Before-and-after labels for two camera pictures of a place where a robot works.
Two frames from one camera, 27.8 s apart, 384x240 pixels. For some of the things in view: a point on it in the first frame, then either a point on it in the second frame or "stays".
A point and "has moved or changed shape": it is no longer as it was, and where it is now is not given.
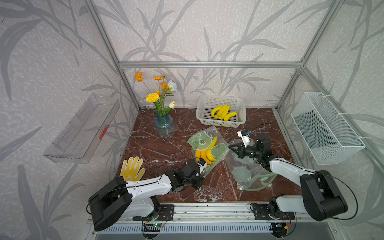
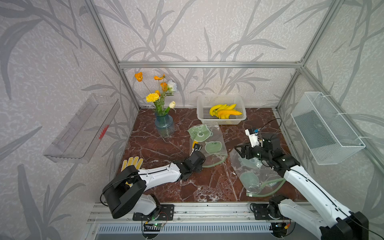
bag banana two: [203, 156] to [225, 114]
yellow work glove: [131, 171] stays
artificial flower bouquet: [158, 97] stays
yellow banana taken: [229, 115] has moved or changed shape
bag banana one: [208, 151] to [230, 107]
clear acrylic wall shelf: [78, 142] stays
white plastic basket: [221, 111] stays
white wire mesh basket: [328, 138] stays
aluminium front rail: [207, 214] stays
